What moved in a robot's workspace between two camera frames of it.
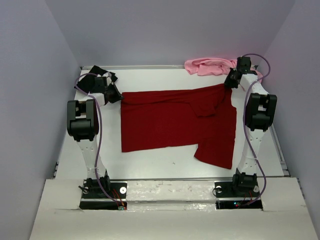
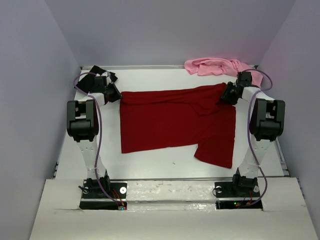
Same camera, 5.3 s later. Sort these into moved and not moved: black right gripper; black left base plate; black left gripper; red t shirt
Moved: black right gripper
Not moved: black left base plate; red t shirt; black left gripper
